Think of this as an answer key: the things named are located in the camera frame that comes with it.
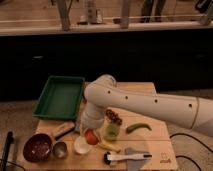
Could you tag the black pole stand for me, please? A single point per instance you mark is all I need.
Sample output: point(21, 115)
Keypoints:
point(6, 149)

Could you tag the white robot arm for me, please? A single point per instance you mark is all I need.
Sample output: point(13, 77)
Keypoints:
point(189, 112)

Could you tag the red apple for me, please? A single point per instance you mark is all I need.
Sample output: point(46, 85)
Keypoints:
point(91, 139)

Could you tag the dark red bowl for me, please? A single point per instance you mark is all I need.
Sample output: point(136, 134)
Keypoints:
point(37, 148)

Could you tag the yellow banana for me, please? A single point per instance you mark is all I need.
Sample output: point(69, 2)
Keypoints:
point(108, 140)

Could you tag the green plastic tray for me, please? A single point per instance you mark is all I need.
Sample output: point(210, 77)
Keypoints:
point(60, 98)

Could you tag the wooden handled brush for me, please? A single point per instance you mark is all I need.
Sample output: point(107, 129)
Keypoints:
point(62, 129)

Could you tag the small metal cup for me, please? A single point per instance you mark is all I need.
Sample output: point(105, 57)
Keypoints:
point(60, 150)

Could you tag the green chili pepper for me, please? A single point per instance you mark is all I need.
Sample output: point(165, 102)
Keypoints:
point(133, 127)

